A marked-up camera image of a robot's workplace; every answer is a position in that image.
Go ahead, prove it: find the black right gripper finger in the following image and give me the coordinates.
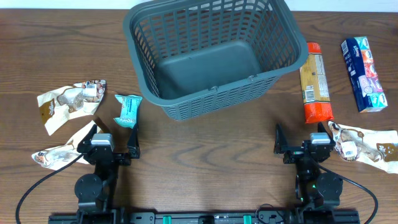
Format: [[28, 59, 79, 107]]
[[317, 122, 332, 144], [274, 124, 289, 154]]

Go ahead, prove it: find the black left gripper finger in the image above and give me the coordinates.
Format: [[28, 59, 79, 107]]
[[78, 124, 98, 146], [127, 124, 141, 158]]

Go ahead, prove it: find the orange spaghetti pasta package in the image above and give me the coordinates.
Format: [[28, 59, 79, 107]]
[[299, 42, 334, 124]]

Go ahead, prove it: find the blue Kleenex tissue pack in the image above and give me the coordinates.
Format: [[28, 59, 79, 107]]
[[341, 36, 388, 113]]

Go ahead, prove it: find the beige snack pouch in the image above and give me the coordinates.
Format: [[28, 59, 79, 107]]
[[328, 121, 397, 174], [31, 121, 96, 170], [37, 80, 106, 136]]

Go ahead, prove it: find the grey plastic laundry basket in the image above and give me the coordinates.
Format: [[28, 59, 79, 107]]
[[123, 0, 308, 120]]

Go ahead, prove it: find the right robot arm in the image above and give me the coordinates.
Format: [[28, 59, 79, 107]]
[[274, 123, 343, 210]]

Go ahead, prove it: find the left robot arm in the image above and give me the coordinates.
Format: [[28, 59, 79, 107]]
[[75, 125, 141, 214]]

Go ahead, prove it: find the teal snack wrapper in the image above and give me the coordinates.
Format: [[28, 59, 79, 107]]
[[114, 95, 142, 129]]

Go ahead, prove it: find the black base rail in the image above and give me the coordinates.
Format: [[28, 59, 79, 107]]
[[48, 210, 360, 224]]

